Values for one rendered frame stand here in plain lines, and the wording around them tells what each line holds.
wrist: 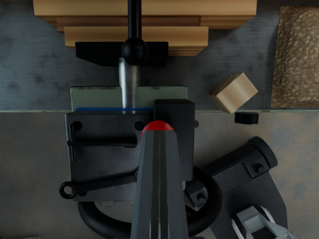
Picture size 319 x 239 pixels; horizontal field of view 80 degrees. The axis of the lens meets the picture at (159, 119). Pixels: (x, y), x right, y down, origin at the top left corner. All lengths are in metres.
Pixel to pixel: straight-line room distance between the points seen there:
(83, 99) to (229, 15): 0.19
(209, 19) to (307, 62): 0.14
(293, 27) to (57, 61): 0.32
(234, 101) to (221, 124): 1.01
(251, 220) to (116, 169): 0.99
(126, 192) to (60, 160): 1.23
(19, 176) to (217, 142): 1.32
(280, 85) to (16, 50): 0.38
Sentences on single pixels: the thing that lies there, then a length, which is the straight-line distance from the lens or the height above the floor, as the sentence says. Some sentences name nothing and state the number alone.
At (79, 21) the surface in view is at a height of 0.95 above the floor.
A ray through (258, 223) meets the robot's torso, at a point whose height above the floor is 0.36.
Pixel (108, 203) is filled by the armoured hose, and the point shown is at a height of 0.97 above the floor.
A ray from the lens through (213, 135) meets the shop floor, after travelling 1.28.
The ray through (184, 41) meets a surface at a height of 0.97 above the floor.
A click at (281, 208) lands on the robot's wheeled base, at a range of 1.44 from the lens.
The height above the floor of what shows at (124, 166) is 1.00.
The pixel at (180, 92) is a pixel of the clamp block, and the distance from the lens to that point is 0.23.
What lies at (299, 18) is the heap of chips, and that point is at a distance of 0.33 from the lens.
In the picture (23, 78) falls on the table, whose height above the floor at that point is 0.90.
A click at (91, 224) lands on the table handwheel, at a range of 0.35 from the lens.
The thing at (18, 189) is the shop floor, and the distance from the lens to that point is 1.67.
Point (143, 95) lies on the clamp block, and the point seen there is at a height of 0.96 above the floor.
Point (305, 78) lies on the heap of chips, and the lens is 0.32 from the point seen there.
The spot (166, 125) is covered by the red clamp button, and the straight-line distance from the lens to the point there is 0.17.
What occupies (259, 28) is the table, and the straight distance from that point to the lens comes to 0.33.
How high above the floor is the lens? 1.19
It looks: 80 degrees down
